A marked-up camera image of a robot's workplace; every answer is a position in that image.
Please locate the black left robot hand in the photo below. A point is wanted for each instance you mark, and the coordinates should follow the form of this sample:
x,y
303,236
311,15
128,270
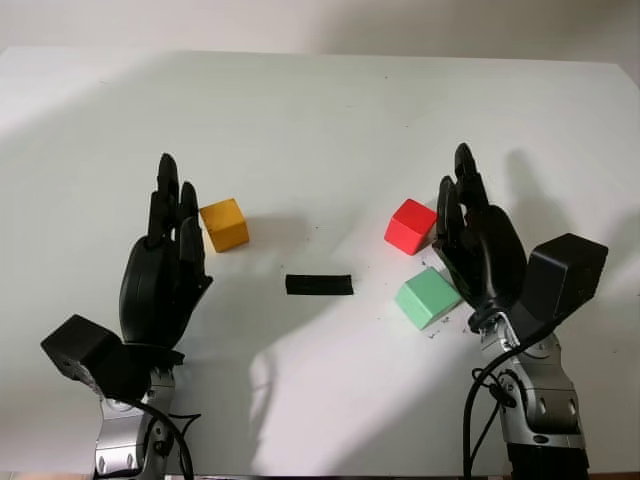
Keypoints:
x,y
150,290

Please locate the black tape strip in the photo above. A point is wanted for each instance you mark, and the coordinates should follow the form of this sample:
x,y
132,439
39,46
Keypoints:
x,y
320,284

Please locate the yellow wooden block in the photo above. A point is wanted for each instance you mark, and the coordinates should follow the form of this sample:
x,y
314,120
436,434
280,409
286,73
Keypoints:
x,y
226,225

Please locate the red wooden block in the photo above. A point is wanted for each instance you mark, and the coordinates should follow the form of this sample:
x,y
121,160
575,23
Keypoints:
x,y
410,227

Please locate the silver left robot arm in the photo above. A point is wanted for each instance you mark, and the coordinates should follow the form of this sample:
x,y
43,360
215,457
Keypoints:
x,y
117,440

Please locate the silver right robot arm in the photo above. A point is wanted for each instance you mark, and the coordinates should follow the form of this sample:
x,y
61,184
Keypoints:
x,y
545,405

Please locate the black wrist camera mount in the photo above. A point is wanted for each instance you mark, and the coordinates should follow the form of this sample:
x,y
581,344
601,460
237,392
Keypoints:
x,y
82,350
565,275

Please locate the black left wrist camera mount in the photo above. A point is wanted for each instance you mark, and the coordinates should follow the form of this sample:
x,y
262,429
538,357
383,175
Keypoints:
x,y
82,350

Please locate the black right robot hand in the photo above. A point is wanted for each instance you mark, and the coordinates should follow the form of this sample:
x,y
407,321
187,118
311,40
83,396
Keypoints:
x,y
492,260

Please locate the green wooden block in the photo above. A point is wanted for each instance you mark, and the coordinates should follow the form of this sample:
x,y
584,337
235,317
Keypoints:
x,y
427,297

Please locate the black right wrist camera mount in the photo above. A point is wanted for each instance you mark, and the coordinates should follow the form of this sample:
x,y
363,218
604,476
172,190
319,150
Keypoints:
x,y
565,275

